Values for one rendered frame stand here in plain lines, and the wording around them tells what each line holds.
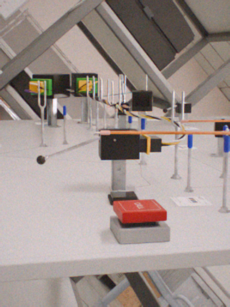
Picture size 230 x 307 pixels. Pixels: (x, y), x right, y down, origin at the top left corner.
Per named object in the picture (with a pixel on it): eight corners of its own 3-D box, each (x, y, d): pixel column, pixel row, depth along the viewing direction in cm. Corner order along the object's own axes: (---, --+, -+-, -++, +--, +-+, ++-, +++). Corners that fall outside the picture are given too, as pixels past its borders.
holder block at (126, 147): (98, 154, 82) (98, 128, 82) (135, 154, 83) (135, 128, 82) (100, 160, 78) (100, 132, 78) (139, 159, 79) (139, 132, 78)
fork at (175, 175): (171, 179, 89) (172, 91, 86) (168, 177, 91) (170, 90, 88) (182, 179, 89) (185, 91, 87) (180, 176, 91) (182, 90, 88)
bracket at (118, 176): (108, 187, 84) (108, 154, 83) (124, 186, 84) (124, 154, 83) (112, 194, 79) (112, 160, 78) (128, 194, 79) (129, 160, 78)
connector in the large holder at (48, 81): (52, 95, 146) (51, 79, 145) (46, 95, 144) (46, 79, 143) (33, 94, 148) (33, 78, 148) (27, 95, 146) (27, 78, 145)
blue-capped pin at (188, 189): (182, 189, 82) (184, 132, 81) (192, 189, 82) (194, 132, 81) (184, 192, 81) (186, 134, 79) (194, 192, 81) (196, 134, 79)
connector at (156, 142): (126, 149, 82) (126, 135, 82) (157, 149, 83) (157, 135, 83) (130, 152, 79) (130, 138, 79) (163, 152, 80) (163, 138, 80)
